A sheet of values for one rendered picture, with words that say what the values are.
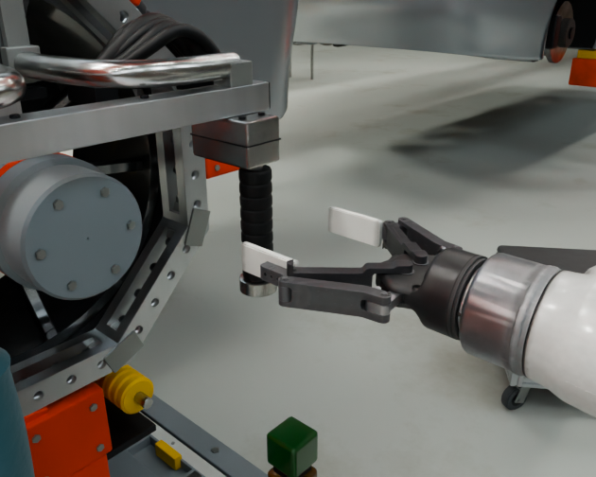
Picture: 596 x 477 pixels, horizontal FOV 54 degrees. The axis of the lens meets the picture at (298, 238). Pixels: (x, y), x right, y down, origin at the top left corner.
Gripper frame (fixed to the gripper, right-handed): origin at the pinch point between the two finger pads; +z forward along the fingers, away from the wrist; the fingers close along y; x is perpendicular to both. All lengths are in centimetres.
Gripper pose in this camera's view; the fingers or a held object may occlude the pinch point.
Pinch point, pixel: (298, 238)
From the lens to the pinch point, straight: 62.0
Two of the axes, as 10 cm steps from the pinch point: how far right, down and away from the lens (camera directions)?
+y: 6.6, -2.9, 6.9
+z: -7.5, -2.6, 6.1
